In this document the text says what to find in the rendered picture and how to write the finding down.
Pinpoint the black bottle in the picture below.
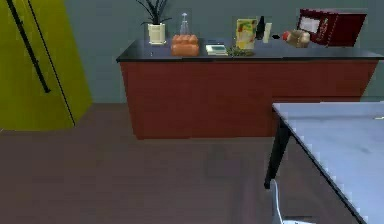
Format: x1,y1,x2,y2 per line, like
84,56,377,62
255,15,267,41

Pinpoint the grey table with black legs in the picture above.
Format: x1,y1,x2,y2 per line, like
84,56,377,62
263,101,384,224

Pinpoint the clear glass bottle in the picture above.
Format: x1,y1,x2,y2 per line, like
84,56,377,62
179,12,191,36

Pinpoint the yellow cereal box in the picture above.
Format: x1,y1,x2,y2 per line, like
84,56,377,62
235,18,258,51

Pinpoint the white carton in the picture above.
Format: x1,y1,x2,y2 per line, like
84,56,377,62
262,22,273,44

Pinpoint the white chair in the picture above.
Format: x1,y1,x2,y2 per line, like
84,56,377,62
269,178,318,224

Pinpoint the yellow green fridge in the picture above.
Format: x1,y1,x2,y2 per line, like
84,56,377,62
0,0,94,131

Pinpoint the orange bread loaf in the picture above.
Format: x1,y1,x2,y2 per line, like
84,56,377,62
170,34,201,57

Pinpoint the black fridge handle bar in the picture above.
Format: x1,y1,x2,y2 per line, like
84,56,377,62
6,0,52,94

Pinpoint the house plant in white pot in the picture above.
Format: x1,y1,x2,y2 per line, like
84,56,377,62
135,0,173,46

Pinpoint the dark red microwave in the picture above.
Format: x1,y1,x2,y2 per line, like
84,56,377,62
296,8,368,48

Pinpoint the red counter with black top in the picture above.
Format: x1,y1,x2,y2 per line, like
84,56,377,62
115,37,384,141

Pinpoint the brown bag with red cap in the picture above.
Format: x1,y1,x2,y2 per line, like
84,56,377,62
282,29,312,49

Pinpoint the green leafy vegetable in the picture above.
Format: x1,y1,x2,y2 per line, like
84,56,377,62
226,47,256,58

